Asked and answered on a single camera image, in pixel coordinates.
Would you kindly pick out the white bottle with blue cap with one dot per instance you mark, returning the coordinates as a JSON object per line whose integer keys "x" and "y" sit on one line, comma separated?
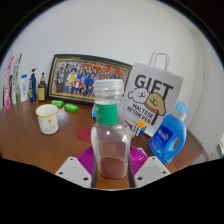
{"x": 24, "y": 90}

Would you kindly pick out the framed group photo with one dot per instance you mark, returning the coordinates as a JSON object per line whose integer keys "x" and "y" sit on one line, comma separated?
{"x": 73, "y": 78}

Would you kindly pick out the amber pump bottle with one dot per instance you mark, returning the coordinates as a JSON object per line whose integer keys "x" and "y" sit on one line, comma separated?
{"x": 41, "y": 91}

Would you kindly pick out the small green box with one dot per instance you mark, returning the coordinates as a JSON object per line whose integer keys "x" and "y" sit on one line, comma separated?
{"x": 57, "y": 103}
{"x": 71, "y": 107}

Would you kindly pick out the long blue green box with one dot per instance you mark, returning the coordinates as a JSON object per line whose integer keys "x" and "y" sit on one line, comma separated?
{"x": 15, "y": 83}

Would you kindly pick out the dark blue pump bottle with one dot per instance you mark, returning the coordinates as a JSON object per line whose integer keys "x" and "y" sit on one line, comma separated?
{"x": 32, "y": 88}

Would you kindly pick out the white paper gift bag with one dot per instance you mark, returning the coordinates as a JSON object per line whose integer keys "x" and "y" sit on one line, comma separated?
{"x": 150, "y": 96}

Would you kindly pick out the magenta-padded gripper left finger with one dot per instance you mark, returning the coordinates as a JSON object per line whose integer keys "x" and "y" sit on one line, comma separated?
{"x": 73, "y": 170}

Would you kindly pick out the clear plastic bottle green label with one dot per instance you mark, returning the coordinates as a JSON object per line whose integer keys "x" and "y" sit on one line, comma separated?
{"x": 110, "y": 146}

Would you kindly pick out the white cup with yellow rim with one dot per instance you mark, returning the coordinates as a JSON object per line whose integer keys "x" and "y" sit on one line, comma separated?
{"x": 47, "y": 121}

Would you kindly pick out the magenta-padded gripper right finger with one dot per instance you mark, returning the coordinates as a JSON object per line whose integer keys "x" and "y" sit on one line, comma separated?
{"x": 150, "y": 170}

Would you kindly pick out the flat round red coaster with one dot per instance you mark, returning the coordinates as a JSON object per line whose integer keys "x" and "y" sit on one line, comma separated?
{"x": 84, "y": 135}

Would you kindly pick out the blue detergent bottle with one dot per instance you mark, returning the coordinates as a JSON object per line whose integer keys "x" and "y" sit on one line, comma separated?
{"x": 166, "y": 140}

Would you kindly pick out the colourful puzzle cube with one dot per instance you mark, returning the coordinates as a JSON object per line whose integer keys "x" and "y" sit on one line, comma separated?
{"x": 139, "y": 128}

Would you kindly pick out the long pink printed box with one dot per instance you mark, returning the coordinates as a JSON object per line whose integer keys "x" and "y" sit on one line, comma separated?
{"x": 8, "y": 86}

